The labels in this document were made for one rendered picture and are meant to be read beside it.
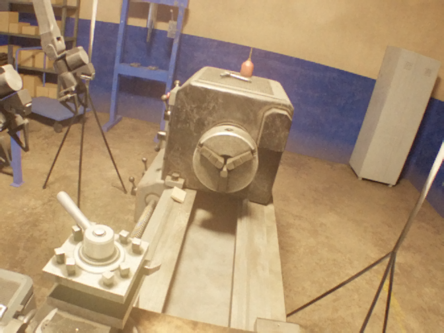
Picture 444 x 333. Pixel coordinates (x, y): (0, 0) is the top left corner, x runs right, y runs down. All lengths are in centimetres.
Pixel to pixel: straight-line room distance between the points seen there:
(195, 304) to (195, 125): 74
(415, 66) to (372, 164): 142
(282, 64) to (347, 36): 99
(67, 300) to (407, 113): 452
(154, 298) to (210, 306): 24
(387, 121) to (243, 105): 344
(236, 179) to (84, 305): 82
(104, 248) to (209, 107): 93
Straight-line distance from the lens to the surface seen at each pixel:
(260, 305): 110
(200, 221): 160
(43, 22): 130
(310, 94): 486
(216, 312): 118
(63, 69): 128
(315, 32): 478
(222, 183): 131
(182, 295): 122
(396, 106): 469
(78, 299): 72
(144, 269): 76
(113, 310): 70
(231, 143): 126
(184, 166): 154
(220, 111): 144
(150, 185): 166
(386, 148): 482
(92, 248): 66
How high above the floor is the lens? 160
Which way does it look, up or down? 25 degrees down
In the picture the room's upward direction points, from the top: 12 degrees clockwise
